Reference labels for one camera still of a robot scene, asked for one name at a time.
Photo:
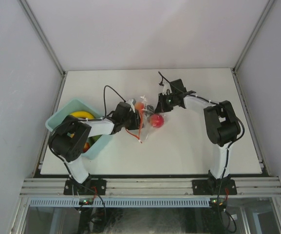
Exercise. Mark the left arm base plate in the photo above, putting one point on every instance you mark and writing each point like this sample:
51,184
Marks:
88,187

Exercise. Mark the blue slotted cable duct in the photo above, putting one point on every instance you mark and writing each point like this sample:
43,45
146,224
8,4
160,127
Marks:
122,202

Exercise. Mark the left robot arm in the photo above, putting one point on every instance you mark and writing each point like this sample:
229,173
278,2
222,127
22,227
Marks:
118,117

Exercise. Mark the fake red yellow apple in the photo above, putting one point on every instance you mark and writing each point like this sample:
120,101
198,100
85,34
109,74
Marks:
157,121

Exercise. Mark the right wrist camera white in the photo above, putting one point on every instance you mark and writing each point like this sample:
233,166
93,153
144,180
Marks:
165,87

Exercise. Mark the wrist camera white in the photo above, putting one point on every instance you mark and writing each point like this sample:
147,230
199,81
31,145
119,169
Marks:
165,87
132,103

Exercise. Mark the clear zip top bag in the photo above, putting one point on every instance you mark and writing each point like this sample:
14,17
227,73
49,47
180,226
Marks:
144,132

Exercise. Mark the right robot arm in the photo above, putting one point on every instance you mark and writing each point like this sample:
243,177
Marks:
223,127

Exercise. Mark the teal plastic bin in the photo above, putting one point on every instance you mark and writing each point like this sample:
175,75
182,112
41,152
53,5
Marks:
69,134

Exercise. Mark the fake green vegetable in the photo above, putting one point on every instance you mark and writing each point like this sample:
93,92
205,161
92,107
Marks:
92,140

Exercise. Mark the aluminium rail frame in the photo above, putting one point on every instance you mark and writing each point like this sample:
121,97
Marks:
246,187

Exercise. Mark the fake dark plum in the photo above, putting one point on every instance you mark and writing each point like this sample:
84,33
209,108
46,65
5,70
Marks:
150,109

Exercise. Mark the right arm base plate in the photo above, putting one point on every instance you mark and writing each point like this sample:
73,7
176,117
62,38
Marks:
205,187

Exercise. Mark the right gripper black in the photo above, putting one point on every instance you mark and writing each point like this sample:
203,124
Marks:
161,107

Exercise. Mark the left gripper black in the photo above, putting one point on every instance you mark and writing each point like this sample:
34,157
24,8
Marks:
136,125

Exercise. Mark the fake small peach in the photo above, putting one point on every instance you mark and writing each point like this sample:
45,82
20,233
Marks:
139,106

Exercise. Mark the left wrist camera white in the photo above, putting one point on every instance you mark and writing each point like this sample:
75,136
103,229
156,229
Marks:
132,103

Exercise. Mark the fake yellow banana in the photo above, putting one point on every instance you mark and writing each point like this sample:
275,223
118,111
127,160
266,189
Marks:
82,114

